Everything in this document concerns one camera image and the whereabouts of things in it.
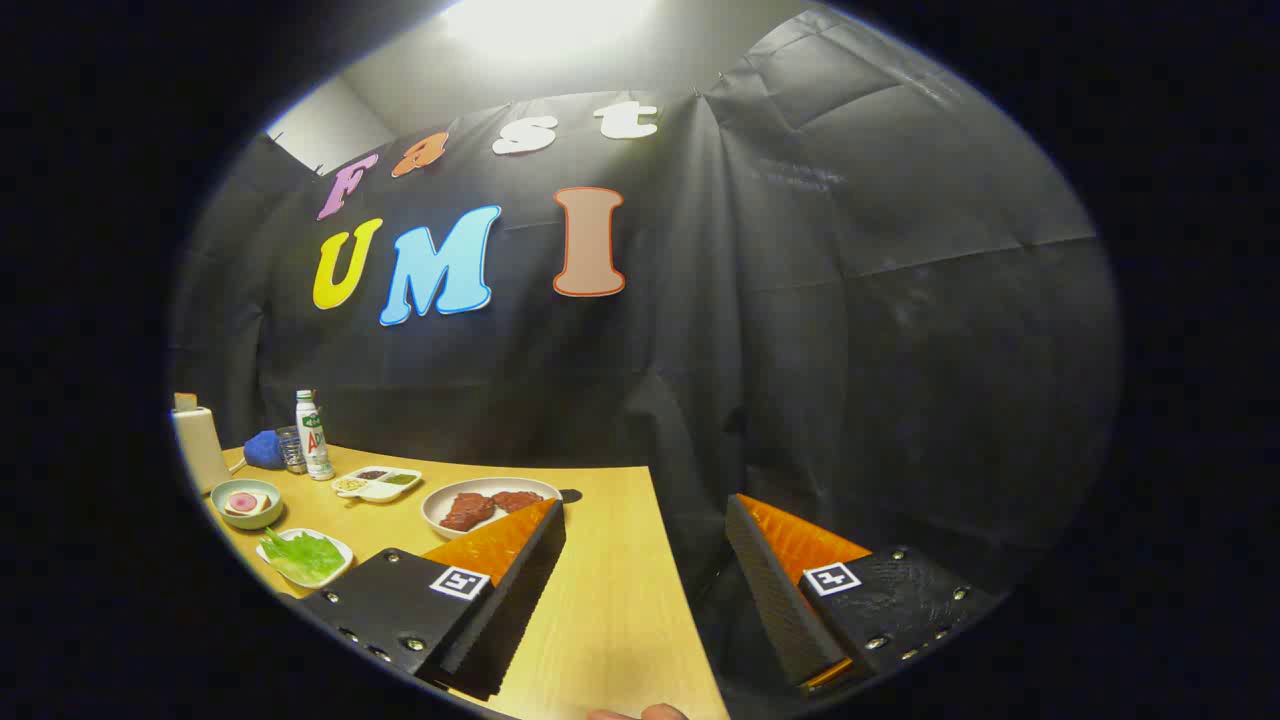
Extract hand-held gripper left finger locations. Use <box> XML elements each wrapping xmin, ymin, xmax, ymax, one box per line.
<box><xmin>295</xmin><ymin>498</ymin><xmax>568</xmax><ymax>701</ymax></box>

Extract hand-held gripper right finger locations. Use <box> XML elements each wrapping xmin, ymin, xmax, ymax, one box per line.
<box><xmin>724</xmin><ymin>493</ymin><xmax>1003</xmax><ymax>698</ymax></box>

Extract green lettuce leaf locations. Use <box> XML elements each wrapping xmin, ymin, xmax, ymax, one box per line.
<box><xmin>261</xmin><ymin>530</ymin><xmax>346</xmax><ymax>586</ymax></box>

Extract white round meat bowl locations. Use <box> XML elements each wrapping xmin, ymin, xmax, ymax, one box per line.
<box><xmin>421</xmin><ymin>477</ymin><xmax>563</xmax><ymax>541</ymax></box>

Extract white divided dish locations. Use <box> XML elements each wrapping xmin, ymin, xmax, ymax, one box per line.
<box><xmin>331</xmin><ymin>465</ymin><xmax>424</xmax><ymax>504</ymax></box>

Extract white square plate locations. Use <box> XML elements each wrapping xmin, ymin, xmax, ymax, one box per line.
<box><xmin>256</xmin><ymin>528</ymin><xmax>355</xmax><ymax>589</ymax></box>

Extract white drink bottle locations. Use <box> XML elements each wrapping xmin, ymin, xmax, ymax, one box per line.
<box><xmin>295</xmin><ymin>389</ymin><xmax>336</xmax><ymax>482</ymax></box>

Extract black backdrop cloth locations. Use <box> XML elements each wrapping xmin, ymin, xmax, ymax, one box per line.
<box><xmin>168</xmin><ymin>5</ymin><xmax>1123</xmax><ymax>701</ymax></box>

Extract light green round plate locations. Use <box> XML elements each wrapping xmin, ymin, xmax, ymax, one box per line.
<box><xmin>210</xmin><ymin>478</ymin><xmax>284</xmax><ymax>531</ymax></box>

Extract blue fluffy cloth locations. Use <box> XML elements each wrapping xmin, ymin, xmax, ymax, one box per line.
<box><xmin>243</xmin><ymin>430</ymin><xmax>289</xmax><ymax>471</ymax></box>

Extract cream white toaster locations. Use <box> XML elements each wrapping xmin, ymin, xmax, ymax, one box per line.
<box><xmin>172</xmin><ymin>405</ymin><xmax>233</xmax><ymax>496</ymax></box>

